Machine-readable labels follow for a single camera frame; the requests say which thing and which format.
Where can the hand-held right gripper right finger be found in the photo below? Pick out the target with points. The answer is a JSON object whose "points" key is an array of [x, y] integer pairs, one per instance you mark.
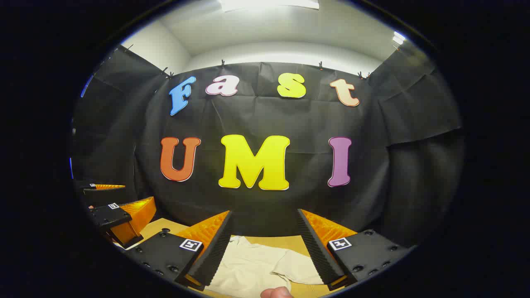
{"points": [[316, 248]]}

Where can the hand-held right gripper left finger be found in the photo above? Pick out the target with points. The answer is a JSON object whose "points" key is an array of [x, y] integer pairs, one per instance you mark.
{"points": [[217, 248]]}

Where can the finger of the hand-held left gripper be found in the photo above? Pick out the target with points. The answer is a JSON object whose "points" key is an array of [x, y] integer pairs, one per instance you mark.
{"points": [[107, 187], [109, 217]]}

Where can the cream sweater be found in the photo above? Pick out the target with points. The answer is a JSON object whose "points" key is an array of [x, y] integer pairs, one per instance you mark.
{"points": [[248, 265]]}

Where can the black backdrop cloth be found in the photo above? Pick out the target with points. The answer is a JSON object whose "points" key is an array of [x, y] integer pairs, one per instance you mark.
{"points": [[256, 116]]}

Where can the ceiling light panel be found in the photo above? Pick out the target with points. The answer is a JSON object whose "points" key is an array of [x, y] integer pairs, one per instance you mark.
{"points": [[398, 38], [269, 4]]}

